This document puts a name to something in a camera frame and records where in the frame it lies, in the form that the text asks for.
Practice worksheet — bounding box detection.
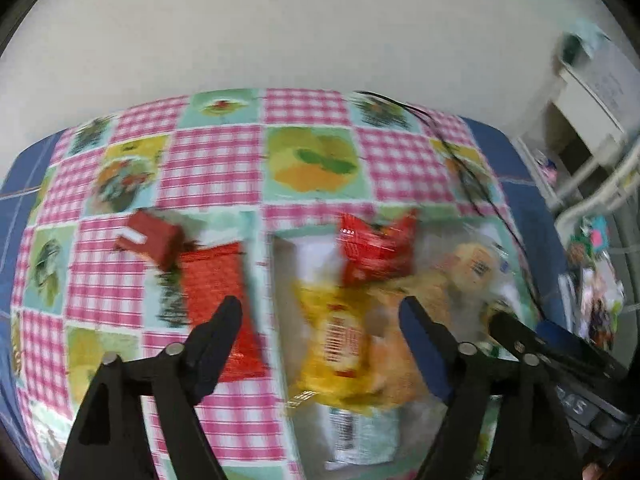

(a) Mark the black cable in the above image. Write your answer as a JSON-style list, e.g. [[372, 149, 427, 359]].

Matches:
[[355, 91, 547, 322]]

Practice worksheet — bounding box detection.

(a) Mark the colourful floor clutter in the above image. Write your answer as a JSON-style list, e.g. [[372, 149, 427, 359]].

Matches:
[[560, 215, 628, 351]]

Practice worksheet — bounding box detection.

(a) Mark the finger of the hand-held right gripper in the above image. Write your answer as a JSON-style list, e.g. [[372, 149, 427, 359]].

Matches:
[[536, 320, 623, 368], [489, 311, 630, 383]]

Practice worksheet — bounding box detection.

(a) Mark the clear packet with white bun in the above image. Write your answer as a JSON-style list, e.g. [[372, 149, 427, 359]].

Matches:
[[425, 232, 518, 323]]

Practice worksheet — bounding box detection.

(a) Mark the white tray with teal rim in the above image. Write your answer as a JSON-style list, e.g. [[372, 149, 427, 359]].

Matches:
[[269, 222, 543, 480]]

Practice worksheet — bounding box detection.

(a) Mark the dark red snack box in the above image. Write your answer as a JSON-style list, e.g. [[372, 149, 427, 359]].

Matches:
[[114, 210, 183, 268]]

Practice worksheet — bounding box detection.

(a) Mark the yellow snack packet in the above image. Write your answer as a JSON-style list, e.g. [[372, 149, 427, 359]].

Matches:
[[290, 280, 396, 411]]

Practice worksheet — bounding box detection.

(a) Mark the red snack packet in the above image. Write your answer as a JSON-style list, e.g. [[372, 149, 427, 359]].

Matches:
[[337, 207, 420, 288]]

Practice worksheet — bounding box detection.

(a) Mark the orange-red patterned snack packet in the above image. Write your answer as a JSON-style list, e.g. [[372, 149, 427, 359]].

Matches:
[[177, 241, 268, 383]]

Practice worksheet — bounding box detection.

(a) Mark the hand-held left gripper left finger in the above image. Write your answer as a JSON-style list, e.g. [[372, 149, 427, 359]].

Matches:
[[59, 295, 244, 480]]

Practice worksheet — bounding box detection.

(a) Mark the green and white snack packet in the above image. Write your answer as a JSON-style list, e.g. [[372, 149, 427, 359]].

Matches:
[[322, 402, 406, 470]]

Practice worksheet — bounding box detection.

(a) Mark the pink checked printed tablecloth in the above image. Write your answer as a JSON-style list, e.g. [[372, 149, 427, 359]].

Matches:
[[10, 87, 551, 480]]

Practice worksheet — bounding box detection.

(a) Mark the blue checked cloth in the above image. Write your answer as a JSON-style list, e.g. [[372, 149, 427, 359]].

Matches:
[[0, 117, 568, 461]]

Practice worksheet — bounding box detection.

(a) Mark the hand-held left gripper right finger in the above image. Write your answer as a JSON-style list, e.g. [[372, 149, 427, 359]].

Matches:
[[398, 295, 583, 480]]

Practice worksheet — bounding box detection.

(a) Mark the beige barcode snack packet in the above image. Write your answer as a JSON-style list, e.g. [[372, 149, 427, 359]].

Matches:
[[370, 280, 443, 406]]

